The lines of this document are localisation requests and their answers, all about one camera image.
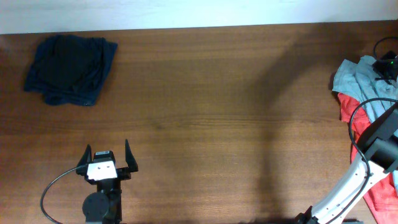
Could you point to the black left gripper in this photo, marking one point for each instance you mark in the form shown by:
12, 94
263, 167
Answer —
125, 174

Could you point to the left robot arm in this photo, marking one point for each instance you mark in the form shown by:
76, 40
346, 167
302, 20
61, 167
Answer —
103, 206

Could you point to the light blue t-shirt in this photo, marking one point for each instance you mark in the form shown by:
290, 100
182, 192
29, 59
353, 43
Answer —
358, 81

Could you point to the folded dark navy garment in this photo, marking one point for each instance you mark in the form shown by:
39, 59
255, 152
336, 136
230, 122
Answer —
70, 69

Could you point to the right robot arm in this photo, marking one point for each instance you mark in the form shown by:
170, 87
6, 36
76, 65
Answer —
378, 144

